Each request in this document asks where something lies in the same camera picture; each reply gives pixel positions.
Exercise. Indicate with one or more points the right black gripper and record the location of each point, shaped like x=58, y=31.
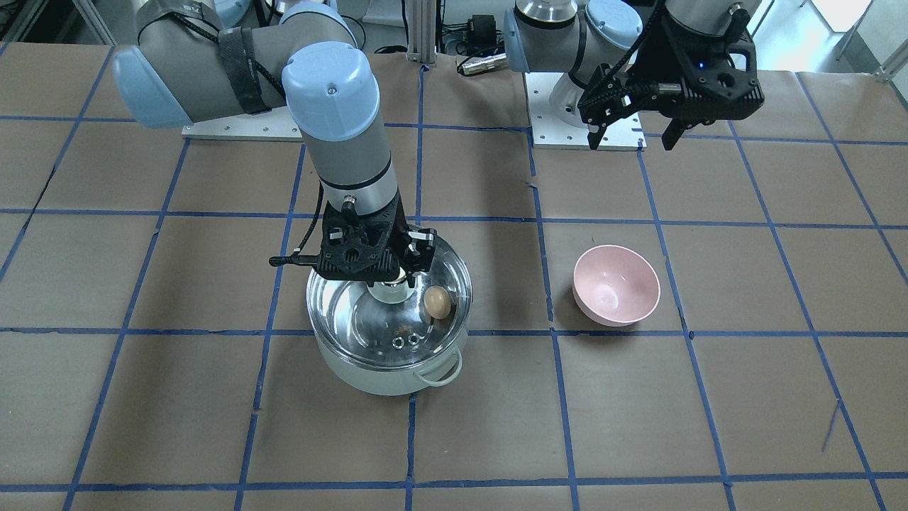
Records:
x=423, y=248

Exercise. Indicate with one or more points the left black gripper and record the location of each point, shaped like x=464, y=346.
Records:
x=665, y=62

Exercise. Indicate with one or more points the brown egg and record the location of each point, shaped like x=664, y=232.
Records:
x=437, y=302

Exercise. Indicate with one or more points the glass pot lid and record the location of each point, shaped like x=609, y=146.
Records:
x=353, y=326

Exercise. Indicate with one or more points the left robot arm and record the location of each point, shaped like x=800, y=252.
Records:
x=572, y=40

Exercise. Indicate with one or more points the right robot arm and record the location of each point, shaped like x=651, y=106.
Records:
x=188, y=67

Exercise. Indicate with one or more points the pale green steel pot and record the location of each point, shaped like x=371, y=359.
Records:
x=401, y=382

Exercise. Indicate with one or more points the pink bowl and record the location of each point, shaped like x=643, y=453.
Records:
x=615, y=286

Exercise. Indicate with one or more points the black power adapter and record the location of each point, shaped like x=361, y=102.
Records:
x=481, y=33

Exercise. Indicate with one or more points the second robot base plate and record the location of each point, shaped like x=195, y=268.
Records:
x=276, y=125

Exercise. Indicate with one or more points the aluminium frame post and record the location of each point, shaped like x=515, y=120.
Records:
x=422, y=24

